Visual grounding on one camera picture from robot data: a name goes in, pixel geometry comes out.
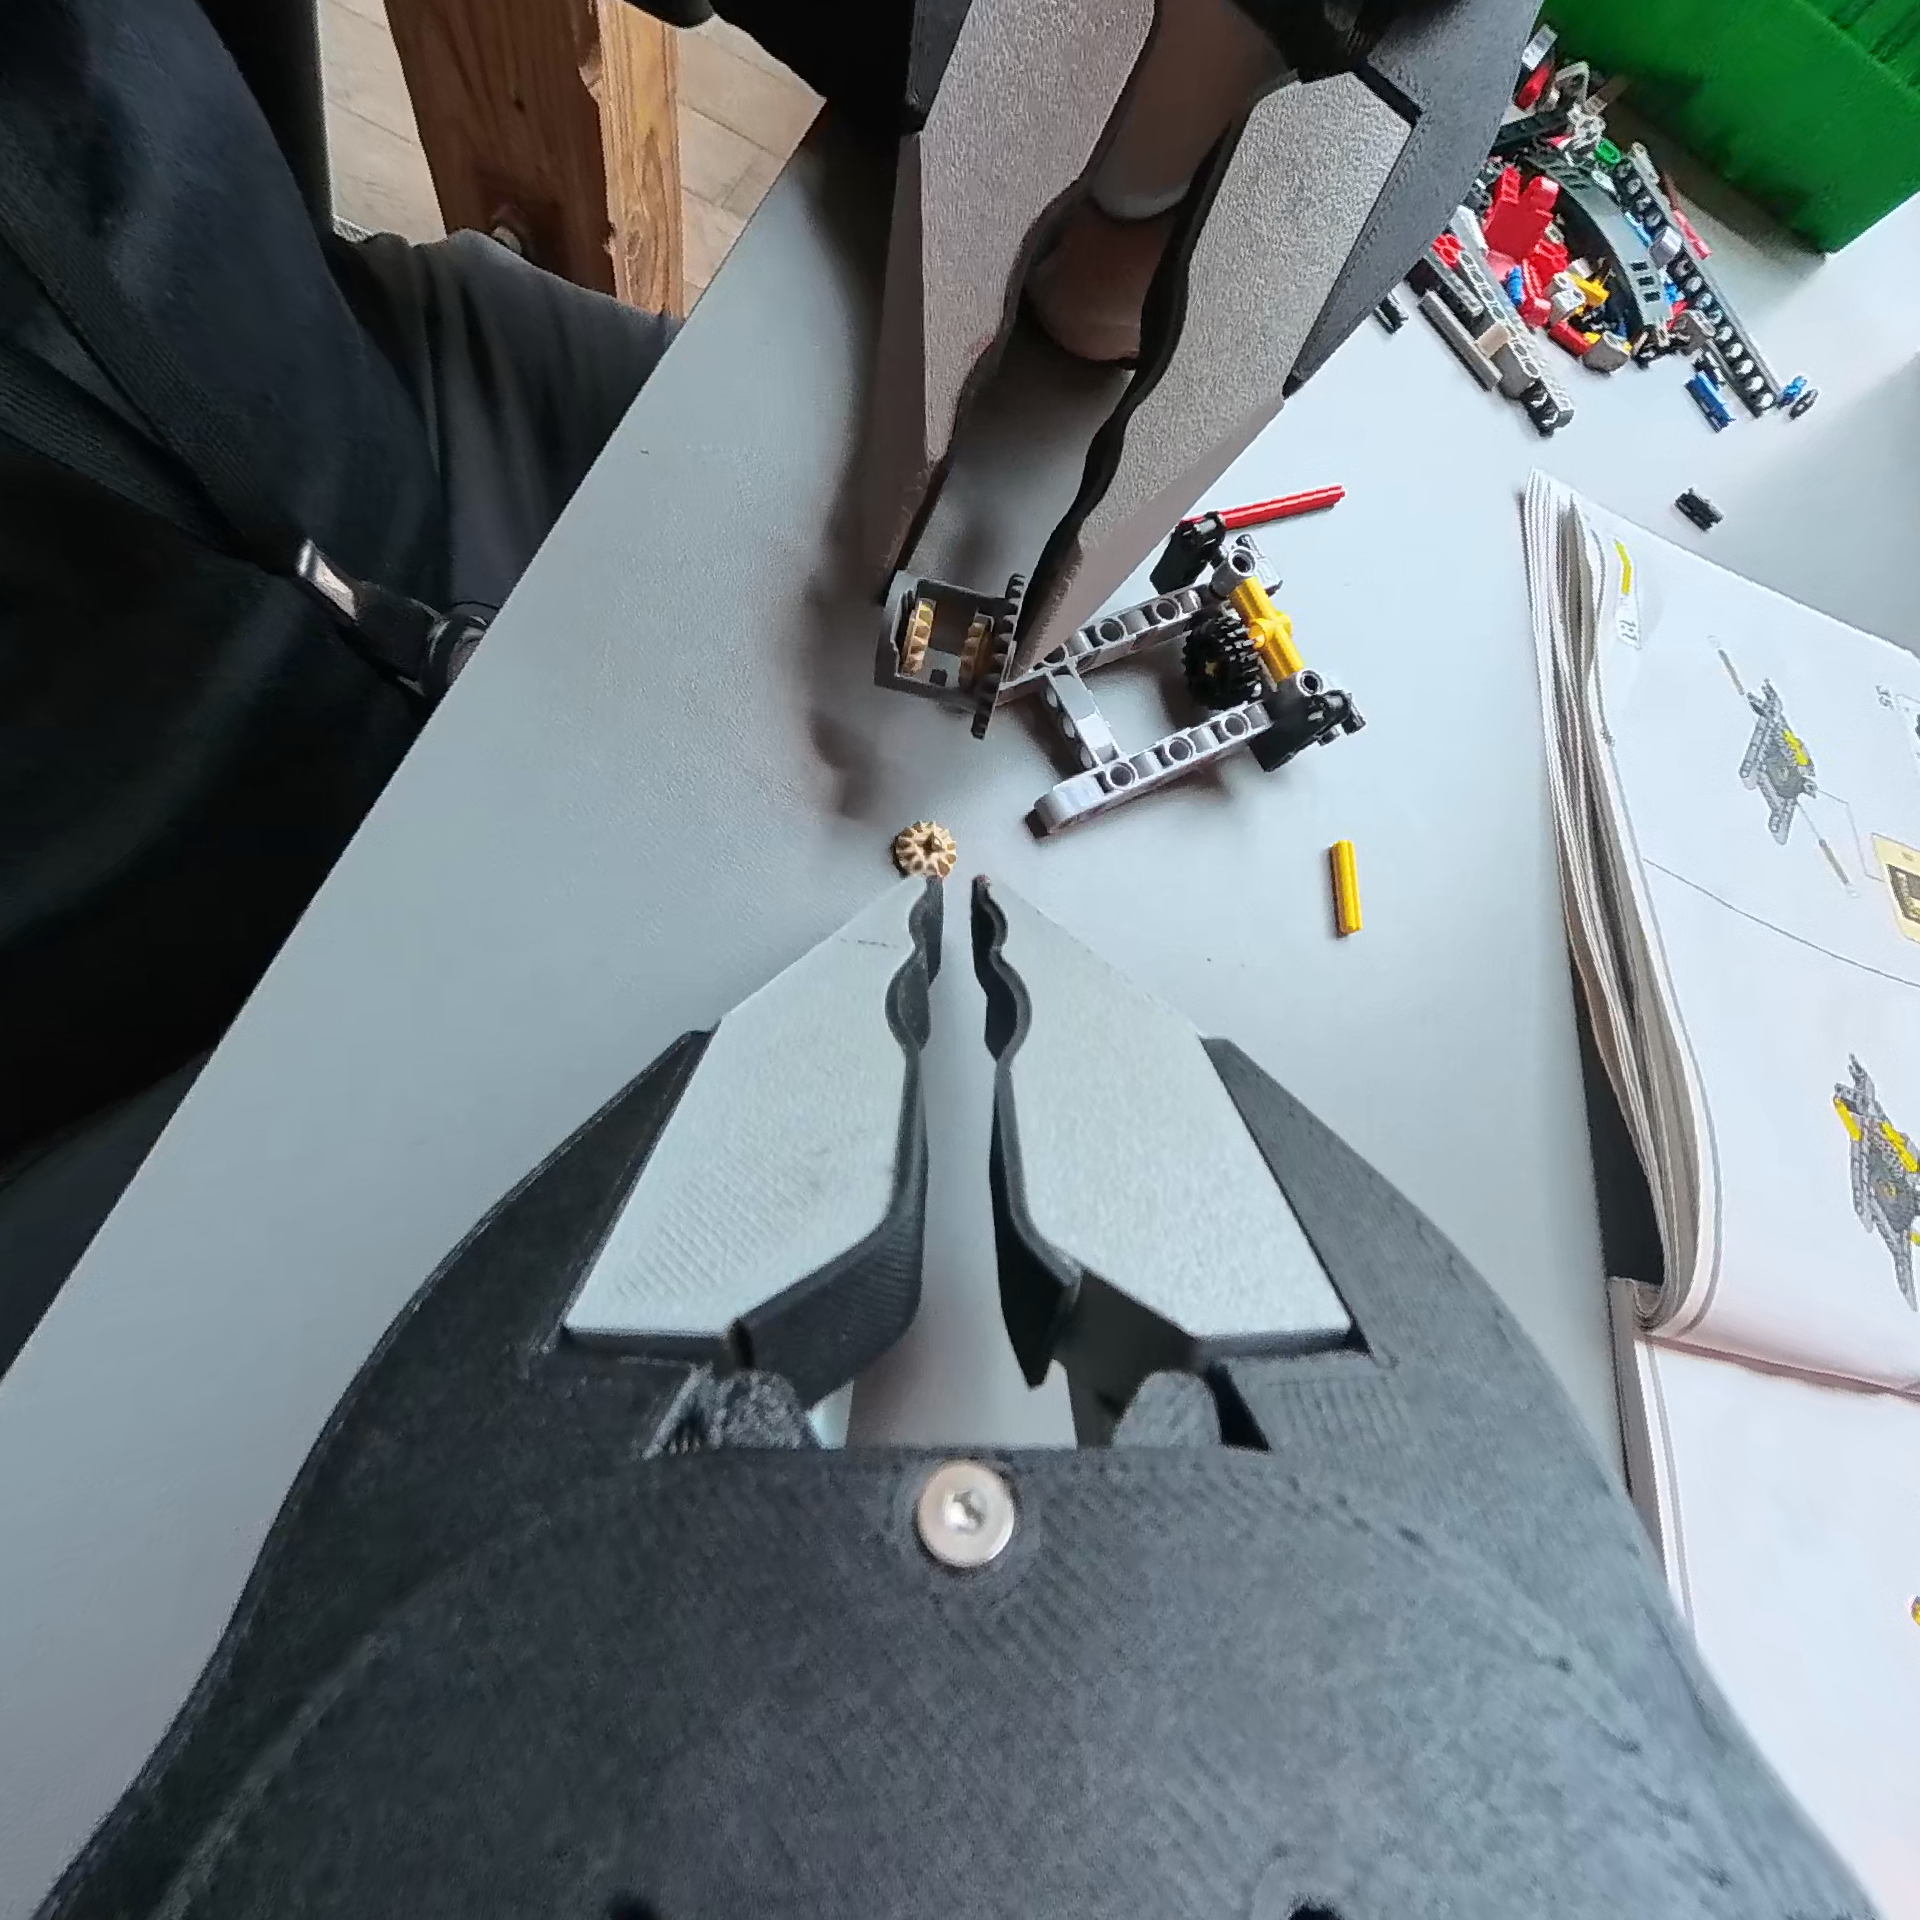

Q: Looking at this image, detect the pile of loose lego pieces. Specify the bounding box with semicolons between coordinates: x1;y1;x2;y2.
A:
1371;30;1823;440

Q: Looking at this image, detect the red lego axle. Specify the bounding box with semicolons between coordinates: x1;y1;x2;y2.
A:
1183;485;1345;529

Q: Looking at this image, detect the lego instruction booklet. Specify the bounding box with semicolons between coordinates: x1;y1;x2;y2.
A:
1521;469;1920;1920

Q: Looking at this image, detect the person's left hand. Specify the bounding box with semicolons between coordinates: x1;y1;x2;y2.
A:
1031;208;1190;366

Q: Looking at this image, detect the grey lego frame assembly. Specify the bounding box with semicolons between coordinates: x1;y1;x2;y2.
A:
995;516;1367;839

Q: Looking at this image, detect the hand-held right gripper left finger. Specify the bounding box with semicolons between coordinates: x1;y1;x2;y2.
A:
566;873;945;1407

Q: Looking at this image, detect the green plastic bin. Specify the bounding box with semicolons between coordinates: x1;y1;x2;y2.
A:
1535;0;1920;255

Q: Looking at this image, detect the grey lego differential housing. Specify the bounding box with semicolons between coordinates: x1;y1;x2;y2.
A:
872;567;1040;743

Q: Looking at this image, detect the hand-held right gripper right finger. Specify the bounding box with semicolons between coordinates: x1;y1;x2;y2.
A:
969;873;1355;1391

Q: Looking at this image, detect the wooden table leg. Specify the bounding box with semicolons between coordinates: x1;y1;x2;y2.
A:
381;0;688;319

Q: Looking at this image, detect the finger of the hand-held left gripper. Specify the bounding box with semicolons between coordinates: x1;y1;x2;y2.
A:
865;0;1161;613
1016;63;1422;676

